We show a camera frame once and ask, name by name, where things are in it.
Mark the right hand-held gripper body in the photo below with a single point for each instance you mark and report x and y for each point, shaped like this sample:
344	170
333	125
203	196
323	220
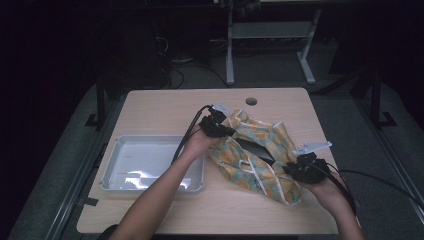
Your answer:
310	171

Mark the orange patterned cloth bag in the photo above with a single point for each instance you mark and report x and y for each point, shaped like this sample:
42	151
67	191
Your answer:
260	180

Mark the long black case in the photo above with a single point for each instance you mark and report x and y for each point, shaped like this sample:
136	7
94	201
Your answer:
255	150

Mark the white plastic tray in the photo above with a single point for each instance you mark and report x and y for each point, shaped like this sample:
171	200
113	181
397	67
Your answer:
143	160

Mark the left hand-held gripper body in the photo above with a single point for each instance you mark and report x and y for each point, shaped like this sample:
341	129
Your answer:
213	126

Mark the black metal stand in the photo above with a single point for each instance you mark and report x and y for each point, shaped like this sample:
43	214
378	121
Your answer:
100	106
376	100

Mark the gray metal rail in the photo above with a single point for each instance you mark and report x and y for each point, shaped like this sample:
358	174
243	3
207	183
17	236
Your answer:
71	196
396	160

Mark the white metal table frame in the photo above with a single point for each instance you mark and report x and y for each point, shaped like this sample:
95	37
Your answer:
270	30

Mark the person's right hand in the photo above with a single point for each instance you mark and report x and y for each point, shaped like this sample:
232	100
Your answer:
328	191

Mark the person's left hand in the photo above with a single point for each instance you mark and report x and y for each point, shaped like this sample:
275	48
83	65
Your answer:
198	143

